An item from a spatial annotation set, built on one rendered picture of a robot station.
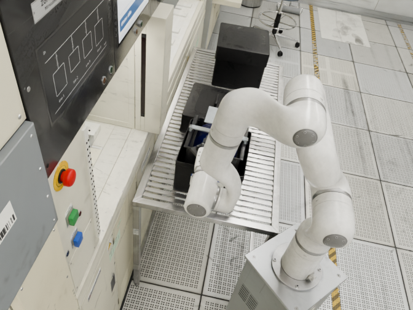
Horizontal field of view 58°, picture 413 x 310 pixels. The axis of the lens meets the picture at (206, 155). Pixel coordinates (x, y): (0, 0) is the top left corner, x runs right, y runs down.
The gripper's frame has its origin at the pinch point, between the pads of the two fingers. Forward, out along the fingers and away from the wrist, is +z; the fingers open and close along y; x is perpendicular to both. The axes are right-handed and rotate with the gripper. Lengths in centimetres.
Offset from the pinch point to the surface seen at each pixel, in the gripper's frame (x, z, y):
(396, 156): -107, 150, 143
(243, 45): -4, 85, 0
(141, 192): -29.5, -7.0, -25.7
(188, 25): -18, 122, -37
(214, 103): -16.6, 46.0, -6.3
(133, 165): -18.6, -3.1, -30.5
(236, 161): -8.8, 2.0, 9.3
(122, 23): 46, -13, -29
